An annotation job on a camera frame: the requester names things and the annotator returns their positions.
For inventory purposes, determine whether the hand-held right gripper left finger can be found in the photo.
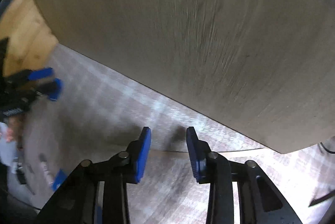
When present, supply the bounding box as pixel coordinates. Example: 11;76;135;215
37;127;152;224

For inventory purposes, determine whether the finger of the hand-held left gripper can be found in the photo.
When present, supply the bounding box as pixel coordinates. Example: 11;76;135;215
26;67;54;82
39;79;63;102

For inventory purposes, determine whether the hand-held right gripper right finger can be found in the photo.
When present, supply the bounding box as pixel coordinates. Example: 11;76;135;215
186;127;304;224

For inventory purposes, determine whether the small white bottle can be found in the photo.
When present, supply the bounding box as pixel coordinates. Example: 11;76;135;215
39;154;51;184

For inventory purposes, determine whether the blue round cap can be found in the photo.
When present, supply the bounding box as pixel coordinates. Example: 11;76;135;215
52;169;67;190

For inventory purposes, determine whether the person's left hand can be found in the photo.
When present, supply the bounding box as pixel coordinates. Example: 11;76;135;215
5;118;24;143

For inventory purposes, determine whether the pine wood board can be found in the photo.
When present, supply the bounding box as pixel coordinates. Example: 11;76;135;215
0;0;59;75

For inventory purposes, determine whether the large light wooden board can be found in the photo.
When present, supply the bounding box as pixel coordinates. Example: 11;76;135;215
22;0;331;154

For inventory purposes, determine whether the black tripod stand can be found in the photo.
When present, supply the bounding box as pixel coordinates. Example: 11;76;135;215
308;194;335;207

